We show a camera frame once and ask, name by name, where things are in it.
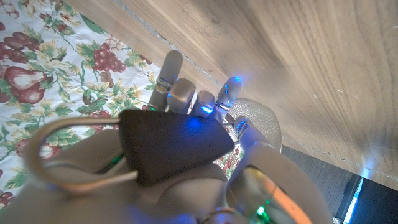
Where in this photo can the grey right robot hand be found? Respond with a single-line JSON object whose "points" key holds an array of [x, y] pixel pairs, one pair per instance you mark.
{"points": [[192, 196]]}

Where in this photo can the fruit print backdrop cloth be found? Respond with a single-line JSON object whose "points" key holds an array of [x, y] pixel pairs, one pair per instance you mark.
{"points": [[46, 62]]}

